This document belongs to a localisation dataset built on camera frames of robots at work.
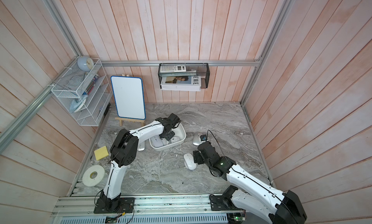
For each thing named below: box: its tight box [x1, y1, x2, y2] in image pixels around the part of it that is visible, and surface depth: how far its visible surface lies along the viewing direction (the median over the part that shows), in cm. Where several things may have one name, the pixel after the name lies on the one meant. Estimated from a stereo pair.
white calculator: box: [159, 64, 187, 74], surface depth 92 cm
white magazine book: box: [160, 75, 202, 92], surface depth 95 cm
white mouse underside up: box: [169, 135, 181, 144], surface depth 97 cm
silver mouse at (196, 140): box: [192, 131, 203, 146], surface depth 100 cm
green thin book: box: [158, 69, 199, 78], surface depth 91 cm
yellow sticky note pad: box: [93, 145, 109, 161], surface depth 95 cm
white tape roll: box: [81, 164, 106, 187], surface depth 85 cm
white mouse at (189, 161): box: [183, 152, 197, 171], surface depth 88 cm
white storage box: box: [148, 123, 187, 152], surface depth 96 cm
